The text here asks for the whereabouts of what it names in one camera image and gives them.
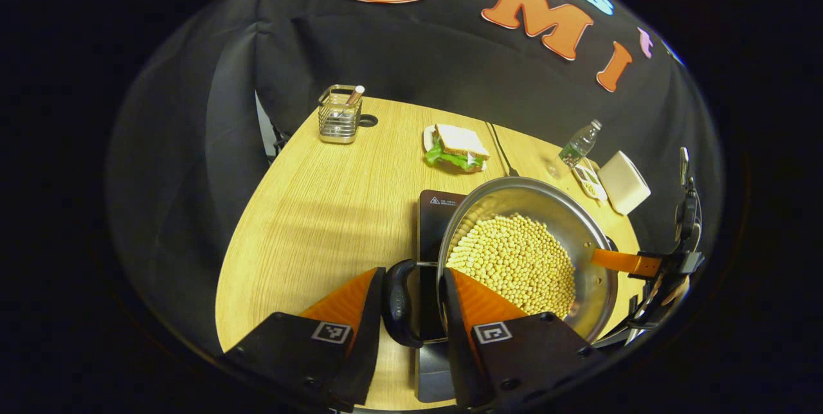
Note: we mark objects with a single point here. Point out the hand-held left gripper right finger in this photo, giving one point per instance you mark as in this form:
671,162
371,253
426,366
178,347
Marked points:
458,350

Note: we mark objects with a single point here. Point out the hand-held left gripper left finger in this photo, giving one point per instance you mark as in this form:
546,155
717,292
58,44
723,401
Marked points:
370,337

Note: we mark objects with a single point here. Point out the black induction cooktop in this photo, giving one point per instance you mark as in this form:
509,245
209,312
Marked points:
431,221

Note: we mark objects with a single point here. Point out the white divided dish with beans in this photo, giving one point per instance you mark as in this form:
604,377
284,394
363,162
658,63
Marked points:
588,182

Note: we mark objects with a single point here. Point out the black backdrop cloth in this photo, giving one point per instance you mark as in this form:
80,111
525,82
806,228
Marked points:
418,60

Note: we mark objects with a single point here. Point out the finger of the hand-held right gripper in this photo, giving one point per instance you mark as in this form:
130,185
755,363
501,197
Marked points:
617,260

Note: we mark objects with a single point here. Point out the sandwich with lettuce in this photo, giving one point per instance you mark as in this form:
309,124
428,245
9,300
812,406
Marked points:
460,144

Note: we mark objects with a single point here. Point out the pile of yellow soybeans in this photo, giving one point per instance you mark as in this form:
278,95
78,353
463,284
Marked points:
521,260

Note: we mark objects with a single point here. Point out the clear plastic water bottle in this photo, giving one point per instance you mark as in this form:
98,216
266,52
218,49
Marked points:
578,144

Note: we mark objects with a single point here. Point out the white toaster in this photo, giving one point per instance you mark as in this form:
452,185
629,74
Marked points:
624,182

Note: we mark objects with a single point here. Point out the pale stick in holder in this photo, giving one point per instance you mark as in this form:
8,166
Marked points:
355,94

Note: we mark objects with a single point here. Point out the black desk grommet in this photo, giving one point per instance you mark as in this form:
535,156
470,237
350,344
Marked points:
368,121

